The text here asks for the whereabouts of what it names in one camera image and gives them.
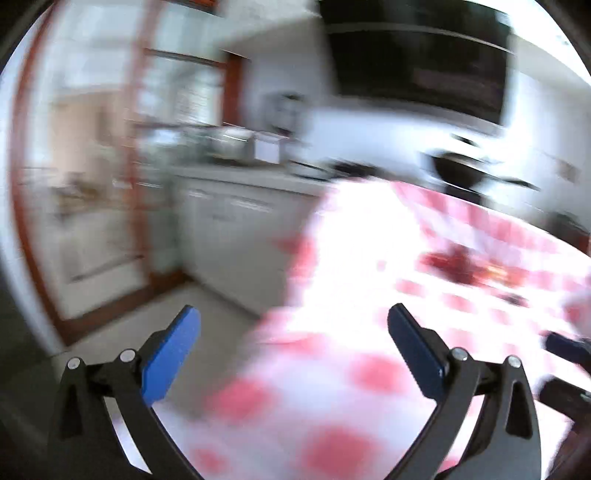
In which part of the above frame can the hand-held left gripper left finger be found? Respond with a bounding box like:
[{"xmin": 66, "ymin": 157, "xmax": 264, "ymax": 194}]
[{"xmin": 47, "ymin": 305, "xmax": 204, "ymax": 480}]

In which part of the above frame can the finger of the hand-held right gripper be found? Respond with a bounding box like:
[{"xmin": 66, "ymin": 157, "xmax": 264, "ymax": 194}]
[
  {"xmin": 539, "ymin": 377, "xmax": 591, "ymax": 422},
  {"xmin": 546, "ymin": 332, "xmax": 591, "ymax": 360}
]

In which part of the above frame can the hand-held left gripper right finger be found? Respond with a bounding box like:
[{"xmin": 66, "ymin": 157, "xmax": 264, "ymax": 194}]
[{"xmin": 388, "ymin": 303, "xmax": 544, "ymax": 480}]

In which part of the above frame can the red white checked tablecloth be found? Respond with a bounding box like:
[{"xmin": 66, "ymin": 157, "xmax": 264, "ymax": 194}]
[{"xmin": 185, "ymin": 178, "xmax": 591, "ymax": 480}]

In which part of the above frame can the white kitchen cabinet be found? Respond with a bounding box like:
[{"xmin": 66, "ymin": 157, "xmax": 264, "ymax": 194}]
[{"xmin": 173, "ymin": 166, "xmax": 333, "ymax": 319}]

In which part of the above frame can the black wok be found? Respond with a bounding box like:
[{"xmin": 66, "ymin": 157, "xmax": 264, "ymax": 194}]
[{"xmin": 427, "ymin": 150, "xmax": 541, "ymax": 197}]

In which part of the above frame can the black range hood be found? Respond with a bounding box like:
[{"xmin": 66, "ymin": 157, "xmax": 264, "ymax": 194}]
[{"xmin": 318, "ymin": 0, "xmax": 515, "ymax": 137}]

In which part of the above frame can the wooden door frame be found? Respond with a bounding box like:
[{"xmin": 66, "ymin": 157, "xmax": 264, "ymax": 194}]
[{"xmin": 9, "ymin": 0, "xmax": 245, "ymax": 347}]

